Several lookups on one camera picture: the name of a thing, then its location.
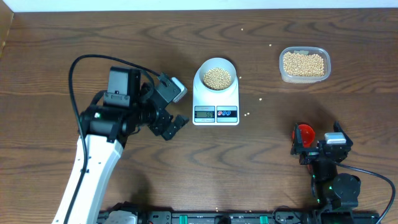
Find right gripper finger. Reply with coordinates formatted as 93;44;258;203
290;123;304;155
333;121;353;146

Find red measuring scoop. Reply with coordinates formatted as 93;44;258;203
290;123;315;175

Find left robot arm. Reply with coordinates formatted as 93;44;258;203
53;67;189;223

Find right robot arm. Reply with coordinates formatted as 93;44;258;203
290;121;361;223

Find white digital kitchen scale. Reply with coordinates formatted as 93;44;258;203
192;66;240;126

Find soybeans in bowl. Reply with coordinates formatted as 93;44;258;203
203;67;232;90

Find grey round bowl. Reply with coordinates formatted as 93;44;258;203
198;57;238;92

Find yellow soybeans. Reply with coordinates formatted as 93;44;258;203
282;52;325;77

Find clear plastic container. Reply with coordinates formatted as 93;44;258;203
279;47;331;84

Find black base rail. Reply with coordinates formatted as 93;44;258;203
96;202;379;224

